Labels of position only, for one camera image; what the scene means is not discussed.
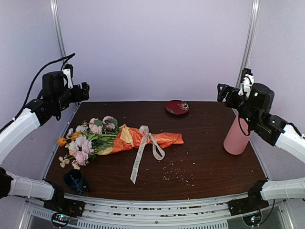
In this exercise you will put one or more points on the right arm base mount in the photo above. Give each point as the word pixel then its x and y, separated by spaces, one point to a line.
pixel 250 210

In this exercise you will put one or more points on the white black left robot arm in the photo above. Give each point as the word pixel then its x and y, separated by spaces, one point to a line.
pixel 35 114

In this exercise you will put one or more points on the orange flower bouquet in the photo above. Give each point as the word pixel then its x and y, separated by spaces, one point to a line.
pixel 104 137

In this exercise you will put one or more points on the left aluminium frame post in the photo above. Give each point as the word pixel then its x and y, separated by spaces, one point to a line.
pixel 57 26

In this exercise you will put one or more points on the pink cylindrical vase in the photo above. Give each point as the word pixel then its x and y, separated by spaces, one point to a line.
pixel 237 138

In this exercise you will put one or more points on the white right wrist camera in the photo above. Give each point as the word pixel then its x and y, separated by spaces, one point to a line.
pixel 247 81

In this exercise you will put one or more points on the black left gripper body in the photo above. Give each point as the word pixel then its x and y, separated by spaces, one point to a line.
pixel 64 99

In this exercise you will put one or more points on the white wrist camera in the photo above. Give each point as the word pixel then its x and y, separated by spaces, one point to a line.
pixel 68 74
pixel 247 81

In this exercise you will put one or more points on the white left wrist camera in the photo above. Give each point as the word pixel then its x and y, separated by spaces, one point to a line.
pixel 68 74

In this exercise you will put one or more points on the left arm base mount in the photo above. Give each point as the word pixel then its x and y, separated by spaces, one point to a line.
pixel 65 209

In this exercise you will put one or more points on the dark blue cup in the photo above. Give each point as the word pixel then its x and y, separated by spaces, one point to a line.
pixel 75 181

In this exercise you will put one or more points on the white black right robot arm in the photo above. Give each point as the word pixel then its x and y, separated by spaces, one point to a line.
pixel 254 107

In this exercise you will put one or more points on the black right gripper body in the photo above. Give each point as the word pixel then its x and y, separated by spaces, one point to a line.
pixel 230 102

